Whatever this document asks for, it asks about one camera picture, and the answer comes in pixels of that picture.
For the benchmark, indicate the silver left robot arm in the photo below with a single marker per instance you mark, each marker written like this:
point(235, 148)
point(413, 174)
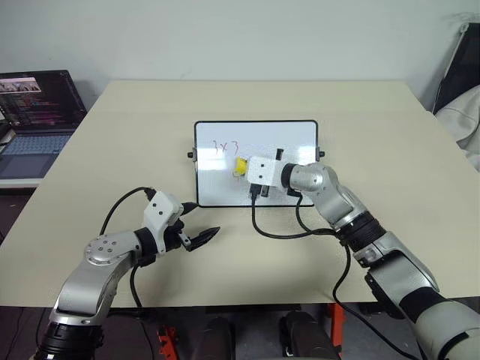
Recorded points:
point(101, 255)

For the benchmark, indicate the yellow eraser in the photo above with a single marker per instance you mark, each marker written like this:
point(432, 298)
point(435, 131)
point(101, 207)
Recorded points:
point(240, 166)

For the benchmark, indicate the white side desk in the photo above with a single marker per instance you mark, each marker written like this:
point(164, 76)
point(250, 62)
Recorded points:
point(18, 182)

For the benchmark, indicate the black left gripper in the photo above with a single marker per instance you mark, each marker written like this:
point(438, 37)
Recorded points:
point(174, 237)

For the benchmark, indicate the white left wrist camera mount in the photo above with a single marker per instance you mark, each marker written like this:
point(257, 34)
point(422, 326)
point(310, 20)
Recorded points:
point(160, 215)

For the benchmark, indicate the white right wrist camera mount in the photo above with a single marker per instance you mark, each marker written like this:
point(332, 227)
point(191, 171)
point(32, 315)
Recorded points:
point(264, 170)

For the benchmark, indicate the orange red frame part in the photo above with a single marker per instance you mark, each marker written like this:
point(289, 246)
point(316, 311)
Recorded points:
point(165, 340)
point(336, 324)

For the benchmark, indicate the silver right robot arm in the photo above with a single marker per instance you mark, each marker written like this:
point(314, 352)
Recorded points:
point(337, 198)

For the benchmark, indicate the black framed whiteboard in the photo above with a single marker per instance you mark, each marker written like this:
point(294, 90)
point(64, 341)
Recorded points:
point(217, 176)

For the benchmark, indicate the dark rounded shape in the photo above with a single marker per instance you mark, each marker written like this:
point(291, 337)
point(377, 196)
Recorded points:
point(305, 333)
point(216, 337)

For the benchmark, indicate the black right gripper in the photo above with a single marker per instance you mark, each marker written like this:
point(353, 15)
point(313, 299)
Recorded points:
point(264, 191)

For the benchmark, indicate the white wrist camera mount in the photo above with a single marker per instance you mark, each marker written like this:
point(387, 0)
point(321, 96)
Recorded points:
point(160, 215)
point(264, 170)

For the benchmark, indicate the open grey laptop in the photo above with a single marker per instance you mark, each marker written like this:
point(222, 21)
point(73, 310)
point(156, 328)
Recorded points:
point(35, 112)

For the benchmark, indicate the black chair back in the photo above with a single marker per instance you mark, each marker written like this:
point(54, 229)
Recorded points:
point(452, 71)

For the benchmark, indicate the white cloth bundle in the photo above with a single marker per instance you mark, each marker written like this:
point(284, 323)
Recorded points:
point(463, 120)

